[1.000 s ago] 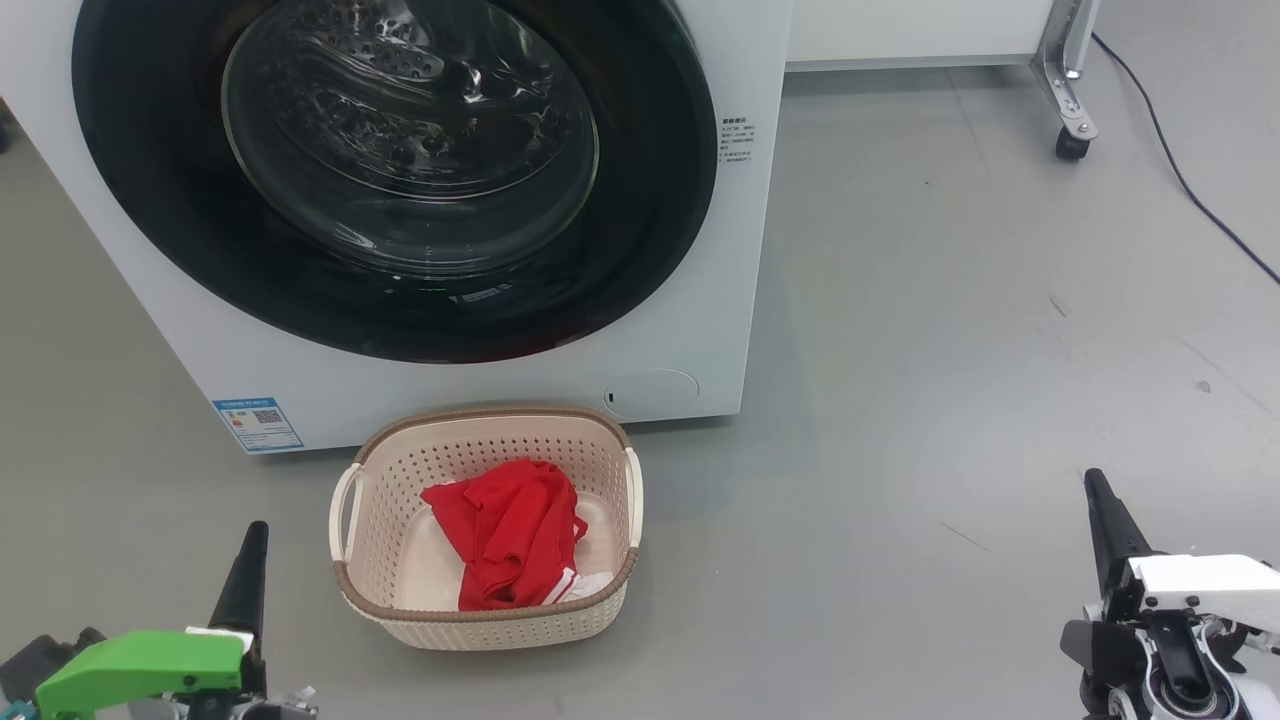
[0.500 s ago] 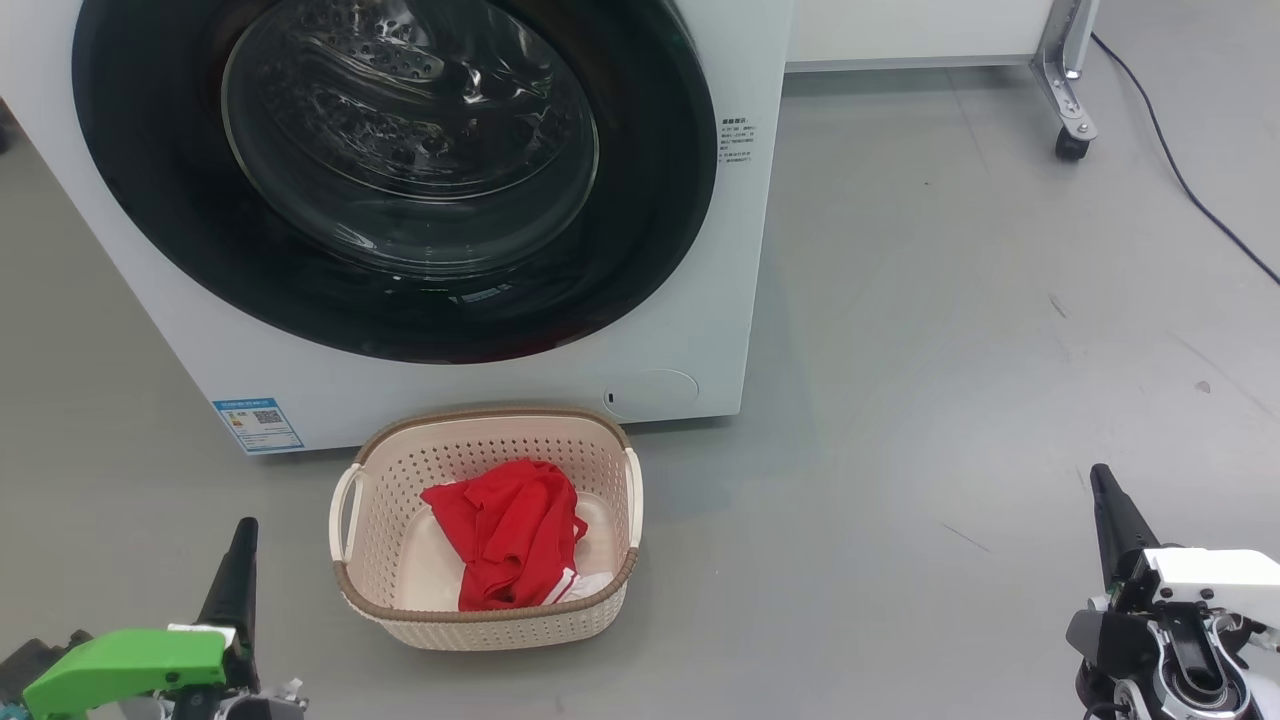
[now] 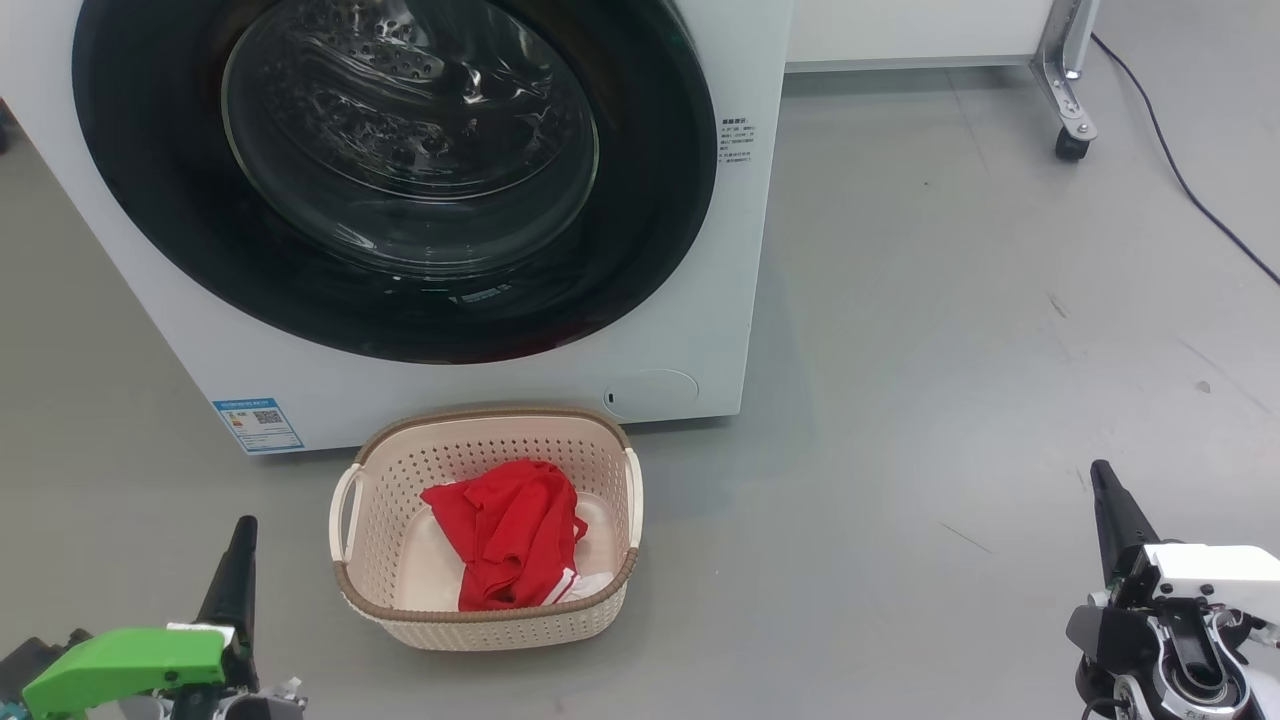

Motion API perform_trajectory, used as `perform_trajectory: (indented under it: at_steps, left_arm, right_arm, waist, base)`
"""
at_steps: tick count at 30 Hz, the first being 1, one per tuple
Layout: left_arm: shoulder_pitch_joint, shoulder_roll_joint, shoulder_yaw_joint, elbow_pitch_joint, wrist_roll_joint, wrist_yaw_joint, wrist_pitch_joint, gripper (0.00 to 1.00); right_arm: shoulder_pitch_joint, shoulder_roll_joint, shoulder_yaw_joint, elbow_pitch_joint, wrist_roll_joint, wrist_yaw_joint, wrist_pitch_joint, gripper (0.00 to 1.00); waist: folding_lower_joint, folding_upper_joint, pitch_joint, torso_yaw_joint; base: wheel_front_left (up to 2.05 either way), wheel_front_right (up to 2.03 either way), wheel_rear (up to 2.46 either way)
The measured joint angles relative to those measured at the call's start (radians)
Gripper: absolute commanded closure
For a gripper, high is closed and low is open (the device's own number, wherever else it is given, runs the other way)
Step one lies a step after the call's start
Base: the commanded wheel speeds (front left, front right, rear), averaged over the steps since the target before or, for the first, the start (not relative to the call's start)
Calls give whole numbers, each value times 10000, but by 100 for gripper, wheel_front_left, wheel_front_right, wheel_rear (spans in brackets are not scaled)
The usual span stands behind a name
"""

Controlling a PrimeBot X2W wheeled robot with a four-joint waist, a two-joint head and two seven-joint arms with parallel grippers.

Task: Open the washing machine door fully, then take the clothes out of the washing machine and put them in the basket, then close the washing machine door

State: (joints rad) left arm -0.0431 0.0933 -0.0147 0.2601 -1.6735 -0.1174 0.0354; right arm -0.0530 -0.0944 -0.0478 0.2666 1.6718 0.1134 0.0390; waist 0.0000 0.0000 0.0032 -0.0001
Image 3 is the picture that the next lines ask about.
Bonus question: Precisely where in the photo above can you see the white cabinet panel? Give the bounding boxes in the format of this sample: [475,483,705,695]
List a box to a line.
[784,0,1062,74]

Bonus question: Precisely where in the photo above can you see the metal cart leg with caster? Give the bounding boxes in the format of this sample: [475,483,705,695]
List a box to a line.
[1029,0,1102,164]

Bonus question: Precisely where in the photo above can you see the red sports jersey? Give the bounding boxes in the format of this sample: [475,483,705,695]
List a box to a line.
[419,458,614,614]

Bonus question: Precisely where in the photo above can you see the white front-load washing machine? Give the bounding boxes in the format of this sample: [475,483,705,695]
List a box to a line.
[0,0,797,457]

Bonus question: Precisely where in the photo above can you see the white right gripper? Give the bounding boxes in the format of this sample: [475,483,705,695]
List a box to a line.
[1064,459,1280,667]

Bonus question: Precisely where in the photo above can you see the cream perforated laundry basket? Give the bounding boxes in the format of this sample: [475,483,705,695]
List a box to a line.
[327,404,644,654]

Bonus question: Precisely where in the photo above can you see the black washing machine door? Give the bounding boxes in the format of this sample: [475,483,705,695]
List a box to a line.
[71,0,720,367]

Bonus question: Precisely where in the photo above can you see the blue energy label sticker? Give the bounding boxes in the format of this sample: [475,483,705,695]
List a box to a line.
[211,397,305,457]

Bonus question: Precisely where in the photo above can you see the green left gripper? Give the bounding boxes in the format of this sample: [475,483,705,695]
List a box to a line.
[21,514,262,720]

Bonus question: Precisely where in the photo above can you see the black floor cable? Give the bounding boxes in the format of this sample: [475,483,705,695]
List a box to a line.
[1089,32,1280,287]

